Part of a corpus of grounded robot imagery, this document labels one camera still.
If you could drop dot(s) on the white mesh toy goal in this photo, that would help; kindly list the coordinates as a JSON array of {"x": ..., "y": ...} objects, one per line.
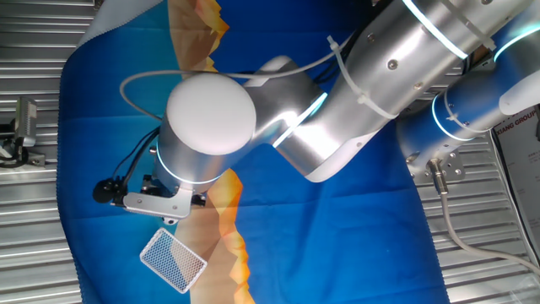
[{"x": 173, "y": 259}]

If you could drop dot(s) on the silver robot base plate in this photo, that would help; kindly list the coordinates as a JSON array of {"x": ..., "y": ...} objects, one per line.
[{"x": 453, "y": 166}]

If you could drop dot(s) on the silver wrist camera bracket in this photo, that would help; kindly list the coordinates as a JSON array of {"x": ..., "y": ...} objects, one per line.
[{"x": 160, "y": 204}]

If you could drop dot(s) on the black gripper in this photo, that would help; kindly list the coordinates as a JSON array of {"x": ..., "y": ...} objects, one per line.
[{"x": 148, "y": 186}]

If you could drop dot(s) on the white printed poster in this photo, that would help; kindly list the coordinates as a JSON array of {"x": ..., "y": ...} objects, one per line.
[{"x": 521, "y": 169}]

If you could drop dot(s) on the metal camera stand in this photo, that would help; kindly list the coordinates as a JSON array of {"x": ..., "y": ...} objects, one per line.
[{"x": 17, "y": 157}]

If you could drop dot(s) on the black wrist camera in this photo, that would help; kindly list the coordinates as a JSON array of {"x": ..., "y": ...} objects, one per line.
[{"x": 104, "y": 192}]

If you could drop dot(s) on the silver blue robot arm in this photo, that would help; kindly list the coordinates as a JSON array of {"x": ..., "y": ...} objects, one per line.
[{"x": 202, "y": 160}]

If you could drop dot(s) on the blue orange printed cloth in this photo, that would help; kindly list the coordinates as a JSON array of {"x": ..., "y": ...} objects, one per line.
[{"x": 329, "y": 236}]

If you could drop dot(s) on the silver exterior camera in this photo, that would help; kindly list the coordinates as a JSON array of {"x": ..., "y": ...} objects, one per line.
[{"x": 26, "y": 121}]

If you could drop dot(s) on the white zip tie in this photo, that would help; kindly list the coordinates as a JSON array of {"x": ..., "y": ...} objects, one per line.
[
  {"x": 363, "y": 99},
  {"x": 451, "y": 116}
]

